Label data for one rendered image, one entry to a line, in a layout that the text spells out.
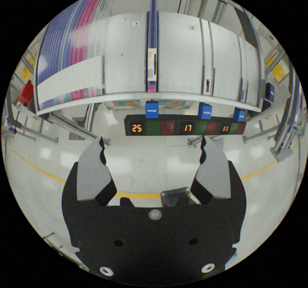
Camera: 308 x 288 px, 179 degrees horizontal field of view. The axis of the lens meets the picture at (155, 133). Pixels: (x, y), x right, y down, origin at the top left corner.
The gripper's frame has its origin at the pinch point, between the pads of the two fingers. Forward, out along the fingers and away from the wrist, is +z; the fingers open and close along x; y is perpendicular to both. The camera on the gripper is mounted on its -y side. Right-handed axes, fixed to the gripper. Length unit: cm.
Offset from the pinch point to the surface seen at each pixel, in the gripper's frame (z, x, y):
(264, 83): 7.4, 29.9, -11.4
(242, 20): 12.7, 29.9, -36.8
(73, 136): 68, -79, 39
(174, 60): 9.8, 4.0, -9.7
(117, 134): 69, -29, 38
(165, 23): 9.8, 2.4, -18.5
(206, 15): 143, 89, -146
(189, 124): 10.8, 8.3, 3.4
